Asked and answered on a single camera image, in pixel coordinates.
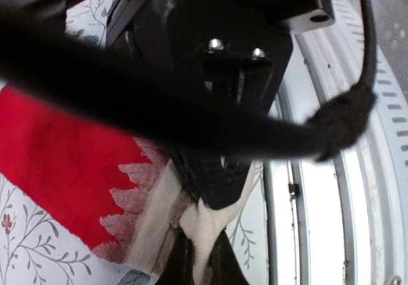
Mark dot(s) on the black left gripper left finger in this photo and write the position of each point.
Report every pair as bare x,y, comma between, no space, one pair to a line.
179,266

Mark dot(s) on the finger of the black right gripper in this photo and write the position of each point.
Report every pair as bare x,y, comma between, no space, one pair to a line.
220,66

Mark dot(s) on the slotted aluminium front rail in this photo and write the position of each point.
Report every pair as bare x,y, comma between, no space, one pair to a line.
343,221

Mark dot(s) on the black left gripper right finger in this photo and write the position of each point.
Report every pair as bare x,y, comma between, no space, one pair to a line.
224,264

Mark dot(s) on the red and beige sock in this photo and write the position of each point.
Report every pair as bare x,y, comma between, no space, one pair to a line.
105,186

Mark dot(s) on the floral patterned table mat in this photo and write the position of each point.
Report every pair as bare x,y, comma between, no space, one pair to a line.
48,227

